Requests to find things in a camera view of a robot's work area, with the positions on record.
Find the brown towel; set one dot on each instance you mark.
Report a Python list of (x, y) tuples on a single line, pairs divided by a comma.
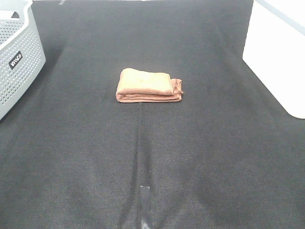
[(137, 86)]

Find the black table cover cloth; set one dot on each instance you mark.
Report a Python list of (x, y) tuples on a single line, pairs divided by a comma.
[(227, 156)]

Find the grey tape strip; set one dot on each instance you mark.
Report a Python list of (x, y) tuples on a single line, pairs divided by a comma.
[(146, 222)]

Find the white storage box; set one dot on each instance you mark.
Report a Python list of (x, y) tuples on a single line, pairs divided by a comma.
[(275, 51)]

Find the grey perforated laundry basket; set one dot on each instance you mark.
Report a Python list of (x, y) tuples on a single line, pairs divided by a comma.
[(21, 53)]

